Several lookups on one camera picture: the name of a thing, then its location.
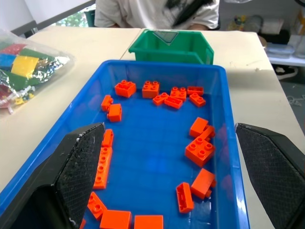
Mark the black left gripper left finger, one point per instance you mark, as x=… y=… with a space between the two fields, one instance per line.
x=71 y=171

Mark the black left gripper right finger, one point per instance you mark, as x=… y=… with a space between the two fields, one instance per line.
x=274 y=171

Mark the blue plastic bin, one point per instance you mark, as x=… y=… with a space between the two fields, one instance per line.
x=152 y=152

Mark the green plastic bin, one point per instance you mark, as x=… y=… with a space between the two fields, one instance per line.
x=190 y=45

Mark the long orange toy brick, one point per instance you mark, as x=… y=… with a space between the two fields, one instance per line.
x=103 y=168

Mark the small orange toy brick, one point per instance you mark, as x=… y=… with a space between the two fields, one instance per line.
x=83 y=224
x=184 y=198
x=106 y=103
x=108 y=138
x=115 y=113
x=197 y=100
x=195 y=90
x=202 y=182
x=209 y=134
x=116 y=220
x=160 y=99
x=198 y=126
x=148 y=222
x=173 y=102
x=96 y=206

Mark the orange two-by-two toy brick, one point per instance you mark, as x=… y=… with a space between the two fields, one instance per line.
x=178 y=93
x=125 y=89
x=199 y=152
x=150 y=90

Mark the clear bag of toy bricks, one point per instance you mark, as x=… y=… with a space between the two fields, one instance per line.
x=43 y=71

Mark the yellow toy brick plate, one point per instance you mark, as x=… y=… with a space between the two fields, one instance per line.
x=23 y=66

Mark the clear plastic storage box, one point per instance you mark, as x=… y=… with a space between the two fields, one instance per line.
x=278 y=51

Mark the black bag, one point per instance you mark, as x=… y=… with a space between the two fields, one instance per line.
x=276 y=37

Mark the person in white shirt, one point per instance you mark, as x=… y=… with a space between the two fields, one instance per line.
x=147 y=12

